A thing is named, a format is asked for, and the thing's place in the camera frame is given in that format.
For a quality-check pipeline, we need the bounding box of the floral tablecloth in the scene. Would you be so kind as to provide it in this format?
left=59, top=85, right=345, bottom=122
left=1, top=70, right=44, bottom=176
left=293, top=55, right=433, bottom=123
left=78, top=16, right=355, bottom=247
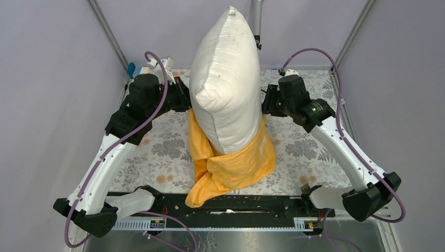
left=108, top=68, right=352, bottom=197

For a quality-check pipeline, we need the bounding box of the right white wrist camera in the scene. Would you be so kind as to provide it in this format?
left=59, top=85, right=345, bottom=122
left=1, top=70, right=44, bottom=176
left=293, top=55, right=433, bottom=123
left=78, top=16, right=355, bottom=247
left=278, top=68, right=300, bottom=77

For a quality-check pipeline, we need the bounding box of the orange pillowcase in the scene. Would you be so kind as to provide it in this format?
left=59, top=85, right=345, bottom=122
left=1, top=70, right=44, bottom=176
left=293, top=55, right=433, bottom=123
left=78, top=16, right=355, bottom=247
left=185, top=110, right=276, bottom=208

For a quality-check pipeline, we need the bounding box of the black tripod stand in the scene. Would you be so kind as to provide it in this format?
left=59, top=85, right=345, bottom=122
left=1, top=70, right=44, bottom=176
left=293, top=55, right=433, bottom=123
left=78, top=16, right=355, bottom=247
left=249, top=0, right=263, bottom=50

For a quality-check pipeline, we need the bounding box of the white pillow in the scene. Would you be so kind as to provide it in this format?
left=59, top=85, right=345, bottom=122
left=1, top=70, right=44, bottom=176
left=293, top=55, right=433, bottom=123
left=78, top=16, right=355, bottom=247
left=188, top=6, right=262, bottom=154

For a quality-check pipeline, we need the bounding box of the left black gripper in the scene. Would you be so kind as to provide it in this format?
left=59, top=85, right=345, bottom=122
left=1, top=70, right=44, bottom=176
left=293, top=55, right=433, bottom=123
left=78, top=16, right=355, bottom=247
left=147, top=76, right=204, bottom=120

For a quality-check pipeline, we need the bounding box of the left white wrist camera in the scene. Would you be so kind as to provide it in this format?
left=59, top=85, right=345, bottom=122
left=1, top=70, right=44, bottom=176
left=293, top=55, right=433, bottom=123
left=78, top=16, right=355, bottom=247
left=147, top=57, right=175, bottom=84

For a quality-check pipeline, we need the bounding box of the blue white box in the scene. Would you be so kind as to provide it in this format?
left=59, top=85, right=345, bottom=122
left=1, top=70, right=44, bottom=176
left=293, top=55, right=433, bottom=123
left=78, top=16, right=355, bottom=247
left=126, top=62, right=153, bottom=80

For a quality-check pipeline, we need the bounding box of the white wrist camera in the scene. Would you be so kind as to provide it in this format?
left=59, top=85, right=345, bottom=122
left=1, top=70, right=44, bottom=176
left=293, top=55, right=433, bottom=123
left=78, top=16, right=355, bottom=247
left=278, top=68, right=300, bottom=77
left=147, top=57, right=175, bottom=84

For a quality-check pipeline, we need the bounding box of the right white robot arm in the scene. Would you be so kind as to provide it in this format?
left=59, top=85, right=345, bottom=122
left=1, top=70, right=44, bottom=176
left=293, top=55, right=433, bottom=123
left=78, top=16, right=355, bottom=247
left=262, top=73, right=402, bottom=222

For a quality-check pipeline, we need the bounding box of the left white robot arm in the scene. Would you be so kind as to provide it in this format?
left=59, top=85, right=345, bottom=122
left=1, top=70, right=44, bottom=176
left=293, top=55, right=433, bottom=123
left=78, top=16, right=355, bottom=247
left=53, top=73, right=191, bottom=242

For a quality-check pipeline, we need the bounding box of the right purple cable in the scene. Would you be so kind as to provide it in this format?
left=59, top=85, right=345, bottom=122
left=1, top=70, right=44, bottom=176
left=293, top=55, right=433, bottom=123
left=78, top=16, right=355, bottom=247
left=278, top=48, right=407, bottom=224

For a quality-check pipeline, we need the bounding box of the white slotted cable duct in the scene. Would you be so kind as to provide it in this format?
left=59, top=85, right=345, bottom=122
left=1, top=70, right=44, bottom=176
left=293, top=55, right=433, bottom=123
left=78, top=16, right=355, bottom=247
left=112, top=216, right=313, bottom=232

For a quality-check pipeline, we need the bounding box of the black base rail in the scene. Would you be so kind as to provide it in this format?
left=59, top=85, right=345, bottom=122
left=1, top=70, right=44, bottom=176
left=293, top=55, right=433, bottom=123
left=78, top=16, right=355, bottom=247
left=124, top=193, right=335, bottom=229

